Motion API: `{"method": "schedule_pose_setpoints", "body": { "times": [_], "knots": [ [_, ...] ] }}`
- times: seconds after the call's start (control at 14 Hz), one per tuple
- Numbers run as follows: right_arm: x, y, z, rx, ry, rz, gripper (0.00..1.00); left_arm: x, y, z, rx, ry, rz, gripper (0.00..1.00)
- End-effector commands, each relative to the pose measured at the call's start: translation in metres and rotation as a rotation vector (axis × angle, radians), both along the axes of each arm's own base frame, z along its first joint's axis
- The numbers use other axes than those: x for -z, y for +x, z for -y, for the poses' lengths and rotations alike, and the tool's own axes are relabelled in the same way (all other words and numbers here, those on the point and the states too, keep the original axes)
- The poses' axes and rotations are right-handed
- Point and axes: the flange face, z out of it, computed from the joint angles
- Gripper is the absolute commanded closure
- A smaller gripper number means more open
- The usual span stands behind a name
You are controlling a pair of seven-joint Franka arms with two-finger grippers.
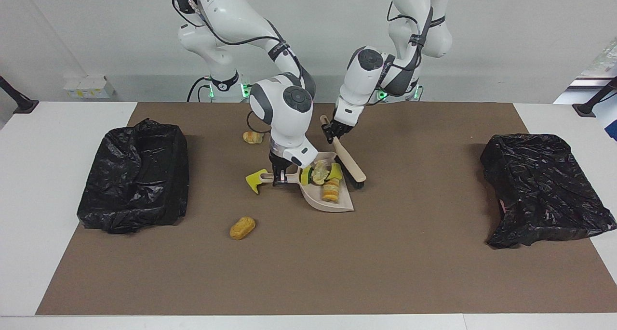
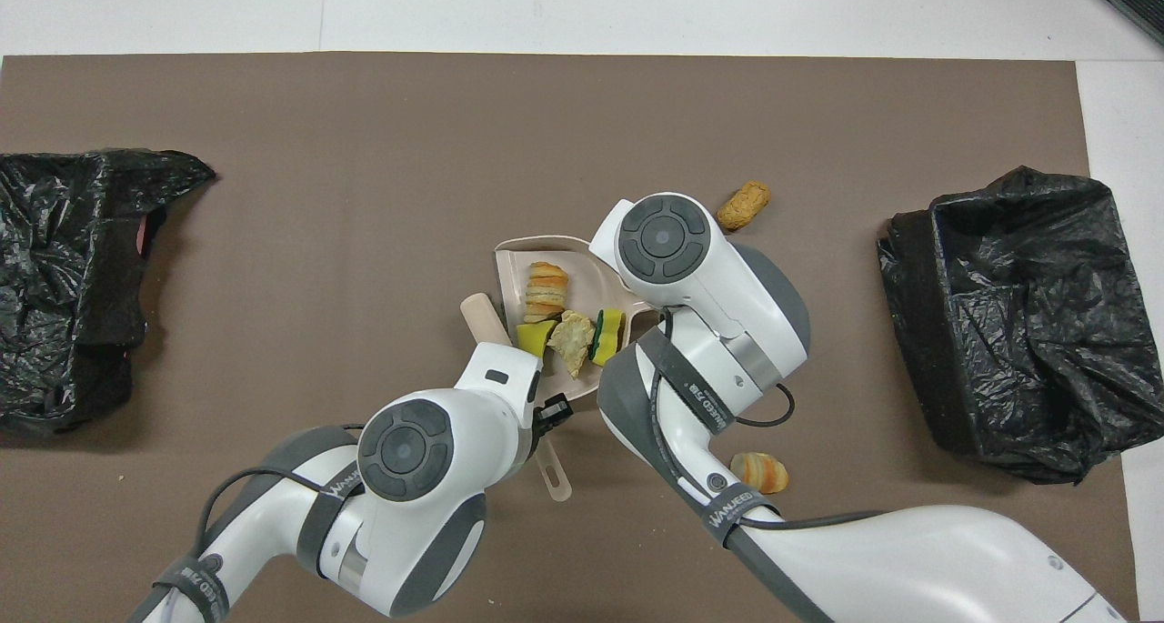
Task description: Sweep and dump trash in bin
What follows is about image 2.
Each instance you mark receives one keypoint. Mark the rounded striped bread roll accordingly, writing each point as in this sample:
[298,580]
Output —
[764,474]

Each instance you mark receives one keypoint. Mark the smooth yellow sponge piece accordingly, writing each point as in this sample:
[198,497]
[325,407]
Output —
[535,338]

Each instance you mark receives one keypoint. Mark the beige brush with black bristles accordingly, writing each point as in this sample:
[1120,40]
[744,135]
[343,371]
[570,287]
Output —
[482,318]

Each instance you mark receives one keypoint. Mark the beige plastic dustpan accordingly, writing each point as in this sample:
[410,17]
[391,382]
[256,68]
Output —
[582,268]

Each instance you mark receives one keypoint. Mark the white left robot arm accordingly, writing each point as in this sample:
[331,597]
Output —
[409,450]

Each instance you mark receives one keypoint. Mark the striped orange bread chunk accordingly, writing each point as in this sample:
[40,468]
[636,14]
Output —
[546,291]

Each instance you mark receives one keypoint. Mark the black bag lined trash bin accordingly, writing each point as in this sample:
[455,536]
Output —
[1028,332]
[45,368]

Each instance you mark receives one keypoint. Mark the pale crumbly bread chunk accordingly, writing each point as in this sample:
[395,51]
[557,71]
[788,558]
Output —
[571,343]

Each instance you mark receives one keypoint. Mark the brown table mat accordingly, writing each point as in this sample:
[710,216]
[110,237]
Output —
[582,123]

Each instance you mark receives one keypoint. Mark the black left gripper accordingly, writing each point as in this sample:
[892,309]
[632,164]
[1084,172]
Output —
[553,414]

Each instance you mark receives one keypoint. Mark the brown peanut shaped bread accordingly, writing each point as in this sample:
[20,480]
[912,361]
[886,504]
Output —
[744,205]

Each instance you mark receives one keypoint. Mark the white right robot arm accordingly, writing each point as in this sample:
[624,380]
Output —
[709,277]

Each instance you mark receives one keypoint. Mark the bumpy yellow sponge piece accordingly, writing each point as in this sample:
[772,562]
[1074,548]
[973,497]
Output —
[611,336]

